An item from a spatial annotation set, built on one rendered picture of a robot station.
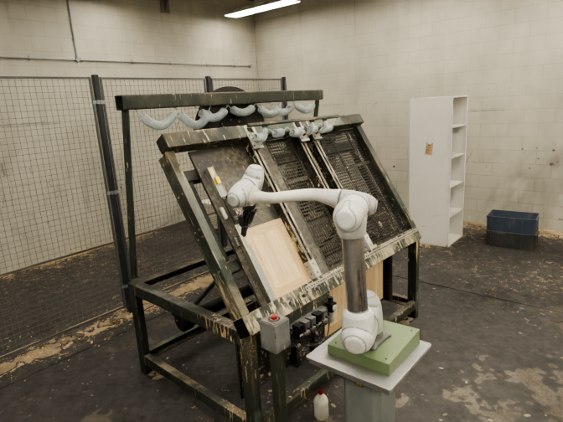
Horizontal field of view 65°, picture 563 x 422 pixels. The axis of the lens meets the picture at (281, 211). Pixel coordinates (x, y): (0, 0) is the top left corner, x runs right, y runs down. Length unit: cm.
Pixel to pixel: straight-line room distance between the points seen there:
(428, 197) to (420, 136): 85
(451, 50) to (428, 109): 165
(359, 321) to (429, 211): 452
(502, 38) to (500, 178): 206
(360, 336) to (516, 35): 603
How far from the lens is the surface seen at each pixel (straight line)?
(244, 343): 269
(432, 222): 656
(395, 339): 250
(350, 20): 864
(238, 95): 377
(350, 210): 191
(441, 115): 630
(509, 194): 764
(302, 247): 304
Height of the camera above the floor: 208
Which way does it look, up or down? 14 degrees down
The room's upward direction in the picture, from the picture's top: 3 degrees counter-clockwise
